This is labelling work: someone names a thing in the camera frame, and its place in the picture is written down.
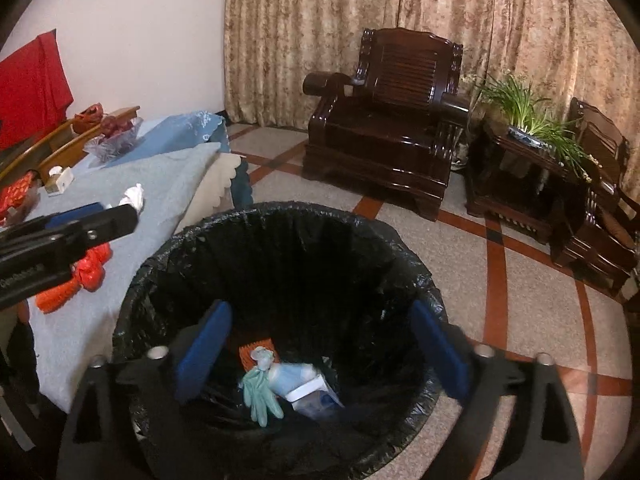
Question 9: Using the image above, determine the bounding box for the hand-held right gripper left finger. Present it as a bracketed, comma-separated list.
[56, 301, 234, 480]

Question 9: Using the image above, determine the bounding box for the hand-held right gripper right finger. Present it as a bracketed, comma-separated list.
[407, 301, 586, 480]

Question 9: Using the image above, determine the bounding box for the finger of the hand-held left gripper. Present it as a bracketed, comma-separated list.
[20, 202, 106, 236]
[62, 204, 140, 273]

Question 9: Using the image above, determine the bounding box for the bin with black bag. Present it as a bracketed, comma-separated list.
[112, 201, 448, 480]

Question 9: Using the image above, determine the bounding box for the crumpled white tissue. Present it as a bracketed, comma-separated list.
[119, 185, 147, 213]

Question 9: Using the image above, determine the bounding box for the small white box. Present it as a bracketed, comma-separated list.
[45, 166, 76, 195]

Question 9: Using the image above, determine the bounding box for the grey-blue blanket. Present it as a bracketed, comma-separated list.
[0, 142, 223, 413]

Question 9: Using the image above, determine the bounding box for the red patterned packet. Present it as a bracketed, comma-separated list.
[0, 170, 42, 226]

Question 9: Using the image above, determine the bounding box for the light wooden chair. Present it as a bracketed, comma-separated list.
[37, 106, 142, 181]
[0, 120, 76, 183]

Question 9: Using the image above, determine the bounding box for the green rubber glove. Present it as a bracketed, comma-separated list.
[240, 355, 286, 428]

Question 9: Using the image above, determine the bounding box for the glass fruit bowl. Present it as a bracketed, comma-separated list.
[83, 119, 143, 163]

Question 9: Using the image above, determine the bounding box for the cream scalloped cloth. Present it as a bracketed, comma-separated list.
[182, 152, 244, 228]

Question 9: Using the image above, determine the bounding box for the blue embroidered cloth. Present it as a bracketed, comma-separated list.
[107, 110, 228, 166]

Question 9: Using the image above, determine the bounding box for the white box with blue print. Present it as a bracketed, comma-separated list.
[287, 377, 346, 421]

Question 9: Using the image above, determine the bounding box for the red cloth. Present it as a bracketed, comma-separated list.
[0, 31, 75, 151]

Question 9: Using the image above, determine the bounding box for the dark teal cloth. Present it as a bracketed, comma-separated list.
[220, 127, 256, 209]

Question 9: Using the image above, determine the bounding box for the dark wooden side table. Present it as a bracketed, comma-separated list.
[464, 119, 592, 246]

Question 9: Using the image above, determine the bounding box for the dark wooden armchair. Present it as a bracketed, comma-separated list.
[550, 97, 640, 301]
[302, 27, 471, 222]

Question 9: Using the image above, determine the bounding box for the blue and white plant pot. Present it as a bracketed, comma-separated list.
[507, 125, 547, 150]

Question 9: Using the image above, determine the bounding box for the green leafy plant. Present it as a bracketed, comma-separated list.
[470, 72, 603, 184]

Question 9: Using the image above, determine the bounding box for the beige patterned curtain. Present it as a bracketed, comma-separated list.
[222, 0, 640, 131]

